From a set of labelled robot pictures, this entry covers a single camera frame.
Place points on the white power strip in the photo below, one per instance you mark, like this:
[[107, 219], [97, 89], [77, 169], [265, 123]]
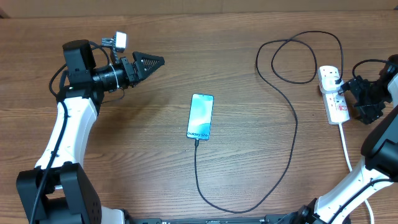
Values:
[[335, 104]]

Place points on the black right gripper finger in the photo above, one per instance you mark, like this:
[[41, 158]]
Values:
[[354, 85], [369, 113]]

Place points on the blue Samsung Galaxy smartphone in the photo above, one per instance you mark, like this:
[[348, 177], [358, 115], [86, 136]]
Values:
[[199, 122]]

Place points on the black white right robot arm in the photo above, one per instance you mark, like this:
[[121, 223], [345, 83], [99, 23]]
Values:
[[377, 167]]

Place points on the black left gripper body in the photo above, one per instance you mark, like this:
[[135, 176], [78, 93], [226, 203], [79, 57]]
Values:
[[132, 79]]

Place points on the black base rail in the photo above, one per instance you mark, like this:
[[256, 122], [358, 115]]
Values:
[[268, 219]]

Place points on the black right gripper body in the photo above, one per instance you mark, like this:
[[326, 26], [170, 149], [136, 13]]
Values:
[[376, 93]]

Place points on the white charger adapter plug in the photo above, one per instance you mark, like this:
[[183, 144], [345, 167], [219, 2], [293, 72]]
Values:
[[330, 85]]

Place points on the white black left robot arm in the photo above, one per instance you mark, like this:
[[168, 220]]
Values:
[[57, 190]]

